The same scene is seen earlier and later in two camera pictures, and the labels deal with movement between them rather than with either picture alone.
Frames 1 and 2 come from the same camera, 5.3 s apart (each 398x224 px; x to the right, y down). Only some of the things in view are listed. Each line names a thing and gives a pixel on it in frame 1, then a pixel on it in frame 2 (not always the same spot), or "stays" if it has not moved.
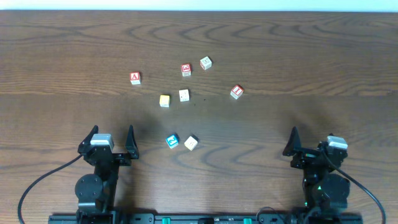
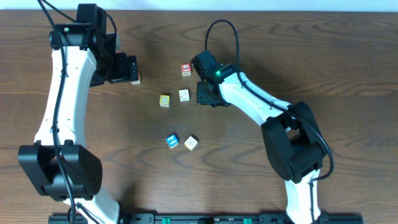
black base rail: (206, 219) stays
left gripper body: (107, 156) → (132, 69)
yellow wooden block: (164, 101) stays
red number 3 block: (186, 70) stays
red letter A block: (135, 78) stays
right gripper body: (311, 157) → (203, 96)
